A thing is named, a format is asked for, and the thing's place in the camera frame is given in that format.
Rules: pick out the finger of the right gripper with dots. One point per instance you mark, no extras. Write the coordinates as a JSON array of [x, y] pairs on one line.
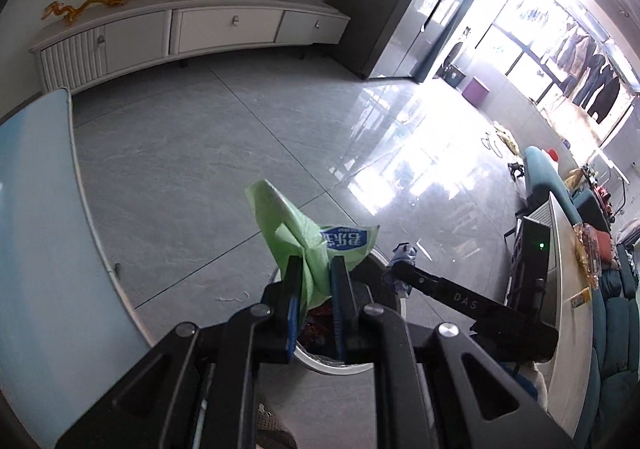
[[504, 332]]

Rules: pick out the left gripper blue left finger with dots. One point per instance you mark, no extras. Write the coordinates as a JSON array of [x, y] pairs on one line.
[[292, 290]]

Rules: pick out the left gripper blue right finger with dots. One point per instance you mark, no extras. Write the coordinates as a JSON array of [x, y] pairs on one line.
[[348, 299]]

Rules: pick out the green paper package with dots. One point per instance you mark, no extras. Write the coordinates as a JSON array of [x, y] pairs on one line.
[[289, 232]]

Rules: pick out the white round trash bin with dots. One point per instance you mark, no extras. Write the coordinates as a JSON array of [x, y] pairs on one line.
[[366, 333]]

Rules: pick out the purple storage box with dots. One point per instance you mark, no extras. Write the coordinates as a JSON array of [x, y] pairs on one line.
[[475, 92]]

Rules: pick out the landscape print table mat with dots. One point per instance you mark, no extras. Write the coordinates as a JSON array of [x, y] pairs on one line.
[[68, 331]]

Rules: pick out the white TV cabinet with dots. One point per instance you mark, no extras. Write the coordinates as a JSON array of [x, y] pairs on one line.
[[106, 43]]

